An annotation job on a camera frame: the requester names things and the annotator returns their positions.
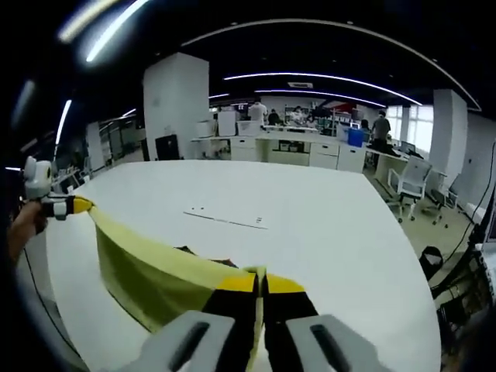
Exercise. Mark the black metal stand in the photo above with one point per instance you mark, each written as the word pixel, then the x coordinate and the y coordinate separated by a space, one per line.
pixel 465 279

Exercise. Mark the black waste bin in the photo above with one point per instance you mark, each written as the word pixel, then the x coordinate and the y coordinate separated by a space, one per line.
pixel 432 263

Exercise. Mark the ceiling light strip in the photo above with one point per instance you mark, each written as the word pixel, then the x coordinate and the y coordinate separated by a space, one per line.
pixel 321 94
pixel 321 76

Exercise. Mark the white office chair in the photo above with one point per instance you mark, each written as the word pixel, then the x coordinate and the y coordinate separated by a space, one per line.
pixel 441 190
pixel 412 182

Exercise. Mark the yellow grey blue garment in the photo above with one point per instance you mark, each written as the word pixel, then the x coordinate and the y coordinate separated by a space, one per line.
pixel 155 279

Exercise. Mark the blue storage bin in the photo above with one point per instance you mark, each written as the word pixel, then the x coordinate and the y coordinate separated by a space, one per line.
pixel 356 138

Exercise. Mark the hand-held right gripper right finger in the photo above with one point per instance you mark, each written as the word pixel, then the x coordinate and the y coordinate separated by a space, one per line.
pixel 310 345

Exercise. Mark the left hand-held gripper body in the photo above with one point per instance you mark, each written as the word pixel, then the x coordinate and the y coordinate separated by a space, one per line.
pixel 38 178

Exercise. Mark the ceiling air vent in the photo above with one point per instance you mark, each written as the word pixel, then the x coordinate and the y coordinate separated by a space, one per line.
pixel 300 85

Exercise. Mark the black rectangular panel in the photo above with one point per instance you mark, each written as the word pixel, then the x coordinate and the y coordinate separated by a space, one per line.
pixel 167 147

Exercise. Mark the white cabinet row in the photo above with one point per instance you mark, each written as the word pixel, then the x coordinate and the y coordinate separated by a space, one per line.
pixel 271 149

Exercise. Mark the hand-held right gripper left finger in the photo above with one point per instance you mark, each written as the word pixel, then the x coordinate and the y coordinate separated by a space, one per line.
pixel 193 341

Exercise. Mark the person's left hand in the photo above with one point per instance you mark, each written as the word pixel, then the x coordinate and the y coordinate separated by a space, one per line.
pixel 34 217

